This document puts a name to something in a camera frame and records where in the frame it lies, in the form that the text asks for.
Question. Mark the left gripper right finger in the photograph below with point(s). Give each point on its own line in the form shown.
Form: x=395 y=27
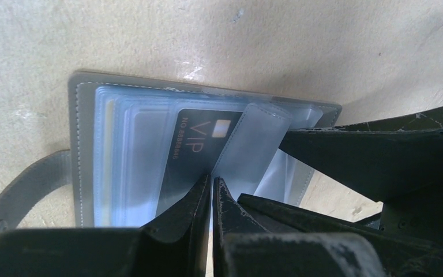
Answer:
x=243 y=247

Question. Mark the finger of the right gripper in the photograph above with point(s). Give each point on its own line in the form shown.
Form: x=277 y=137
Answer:
x=400 y=256
x=379 y=159

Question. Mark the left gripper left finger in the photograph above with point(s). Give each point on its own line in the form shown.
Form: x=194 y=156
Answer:
x=174 y=243

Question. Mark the grey card holder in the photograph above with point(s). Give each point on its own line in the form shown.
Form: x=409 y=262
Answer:
x=120 y=133

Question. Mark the black VIP credit card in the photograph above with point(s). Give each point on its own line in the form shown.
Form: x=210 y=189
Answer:
x=197 y=142

